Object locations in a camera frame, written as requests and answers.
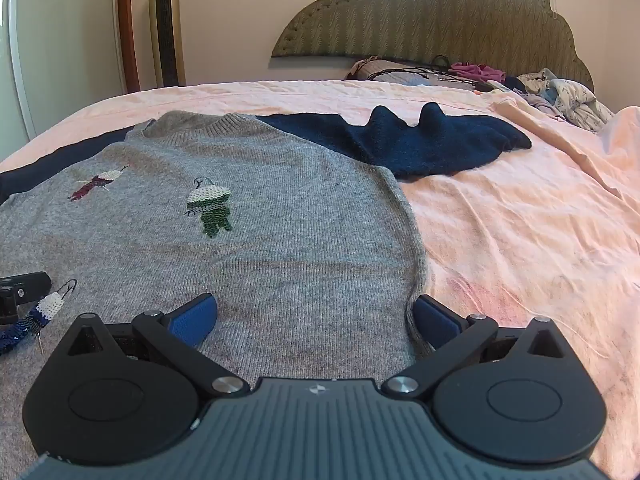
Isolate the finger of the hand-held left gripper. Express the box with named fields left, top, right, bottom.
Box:
left=0, top=271, right=52, bottom=326

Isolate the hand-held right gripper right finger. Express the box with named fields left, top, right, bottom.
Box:
left=381, top=294, right=576, bottom=401

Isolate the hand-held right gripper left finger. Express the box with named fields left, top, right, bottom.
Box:
left=67, top=294, right=251, bottom=400

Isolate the grey knit sweater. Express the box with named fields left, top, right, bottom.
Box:
left=0, top=102, right=533, bottom=386

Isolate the pink bed sheet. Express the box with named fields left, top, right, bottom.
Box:
left=0, top=80, right=640, bottom=480

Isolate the dark blue garment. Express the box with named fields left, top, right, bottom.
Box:
left=487, top=76, right=526, bottom=95

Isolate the glass wardrobe door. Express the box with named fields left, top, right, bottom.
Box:
left=0, top=0, right=126, bottom=161

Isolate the magenta garment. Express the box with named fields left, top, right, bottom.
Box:
left=450, top=62, right=506, bottom=83

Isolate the gold tower fan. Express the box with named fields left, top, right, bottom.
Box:
left=147, top=0, right=187, bottom=88

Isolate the green padded headboard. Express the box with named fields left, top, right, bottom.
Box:
left=272, top=0, right=596, bottom=93

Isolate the black cord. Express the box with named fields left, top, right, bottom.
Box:
left=367, top=55, right=481, bottom=83

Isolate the wooden door frame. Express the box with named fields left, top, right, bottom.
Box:
left=116, top=0, right=141, bottom=95

